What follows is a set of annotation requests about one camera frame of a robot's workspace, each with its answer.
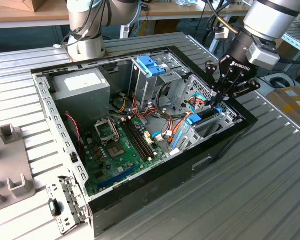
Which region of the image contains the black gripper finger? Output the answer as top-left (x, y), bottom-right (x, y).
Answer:
top-left (205, 60), bottom-right (228, 108)
top-left (215, 69), bottom-right (262, 108)

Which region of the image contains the red yellow power wire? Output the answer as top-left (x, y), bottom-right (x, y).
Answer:
top-left (189, 96), bottom-right (208, 106)

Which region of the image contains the blue data wire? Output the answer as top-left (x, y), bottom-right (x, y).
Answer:
top-left (189, 92), bottom-right (212, 116)

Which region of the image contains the hard disk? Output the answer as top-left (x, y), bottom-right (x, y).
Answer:
top-left (171, 106), bottom-right (223, 152)

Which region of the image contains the metal disk bay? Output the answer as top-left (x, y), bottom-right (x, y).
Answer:
top-left (168, 107), bottom-right (242, 157)

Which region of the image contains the perforated metal drive cage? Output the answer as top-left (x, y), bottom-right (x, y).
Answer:
top-left (172, 74), bottom-right (217, 115)

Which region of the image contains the black tripod pole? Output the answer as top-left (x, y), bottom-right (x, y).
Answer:
top-left (201, 0), bottom-right (227, 44)

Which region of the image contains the large brown cardboard box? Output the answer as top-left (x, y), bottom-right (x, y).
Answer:
top-left (274, 37), bottom-right (291, 63)

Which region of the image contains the cardboard box with labels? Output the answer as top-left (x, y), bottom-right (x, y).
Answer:
top-left (265, 86), bottom-right (300, 135)

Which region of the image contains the metal slat rack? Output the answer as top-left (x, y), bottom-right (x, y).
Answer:
top-left (277, 18), bottom-right (300, 75)

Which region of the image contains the blue plastic bay latch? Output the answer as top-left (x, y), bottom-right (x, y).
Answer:
top-left (136, 55), bottom-right (168, 78)

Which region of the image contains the white board connector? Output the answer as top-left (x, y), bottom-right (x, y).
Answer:
top-left (143, 130), bottom-right (155, 146)

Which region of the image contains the black RAM slot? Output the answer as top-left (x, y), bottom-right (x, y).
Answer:
top-left (127, 120), bottom-right (153, 159)
top-left (120, 121), bottom-right (146, 162)
top-left (130, 119), bottom-right (157, 158)
top-left (123, 121), bottom-right (150, 161)

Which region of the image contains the black plastic case latch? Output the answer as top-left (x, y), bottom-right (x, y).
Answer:
top-left (106, 64), bottom-right (120, 75)

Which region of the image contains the CPU socket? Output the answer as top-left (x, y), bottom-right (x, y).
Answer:
top-left (106, 141), bottom-right (128, 159)

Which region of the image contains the black grey PC case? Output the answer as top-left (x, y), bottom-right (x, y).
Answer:
top-left (30, 45), bottom-right (259, 238)

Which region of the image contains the green motherboard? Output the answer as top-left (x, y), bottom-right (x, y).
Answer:
top-left (81, 116), bottom-right (168, 198)

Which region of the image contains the metal socket cover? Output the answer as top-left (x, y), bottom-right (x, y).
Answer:
top-left (93, 118), bottom-right (120, 147)

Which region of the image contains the grey power supply unit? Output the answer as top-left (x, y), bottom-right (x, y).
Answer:
top-left (51, 67), bottom-right (111, 127)

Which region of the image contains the blue expansion slot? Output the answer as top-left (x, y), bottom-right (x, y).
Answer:
top-left (96, 163), bottom-right (138, 191)

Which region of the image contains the black retainer latch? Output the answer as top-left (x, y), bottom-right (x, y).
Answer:
top-left (47, 198), bottom-right (63, 217)

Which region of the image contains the small brown cardboard box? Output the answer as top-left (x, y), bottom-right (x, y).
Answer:
top-left (0, 0), bottom-right (45, 13)

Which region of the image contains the grey parts rack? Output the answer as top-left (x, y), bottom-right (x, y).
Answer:
top-left (0, 123), bottom-right (37, 215)

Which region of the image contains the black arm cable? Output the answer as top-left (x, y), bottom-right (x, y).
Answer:
top-left (206, 0), bottom-right (241, 35)
top-left (53, 0), bottom-right (109, 50)

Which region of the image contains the black cable coil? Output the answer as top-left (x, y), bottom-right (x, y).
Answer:
top-left (269, 76), bottom-right (296, 90)

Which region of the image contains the multicoloured wire bundle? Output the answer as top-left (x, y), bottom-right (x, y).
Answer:
top-left (130, 91), bottom-right (191, 151)

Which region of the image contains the wooden desk white frame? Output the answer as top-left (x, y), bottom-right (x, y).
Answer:
top-left (0, 0), bottom-right (251, 55)

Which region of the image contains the blue wire white plug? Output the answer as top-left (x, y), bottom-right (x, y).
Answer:
top-left (151, 131), bottom-right (166, 143)

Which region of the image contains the yellow black wire bundle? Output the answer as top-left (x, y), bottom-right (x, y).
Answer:
top-left (109, 96), bottom-right (129, 115)

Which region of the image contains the red black twisted wire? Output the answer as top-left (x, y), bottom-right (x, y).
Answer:
top-left (63, 112), bottom-right (83, 154)

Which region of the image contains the black chassis switch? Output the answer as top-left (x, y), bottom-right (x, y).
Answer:
top-left (68, 150), bottom-right (79, 164)

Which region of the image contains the metal card retainer bracket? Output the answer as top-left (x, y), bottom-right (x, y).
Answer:
top-left (44, 174), bottom-right (91, 235)

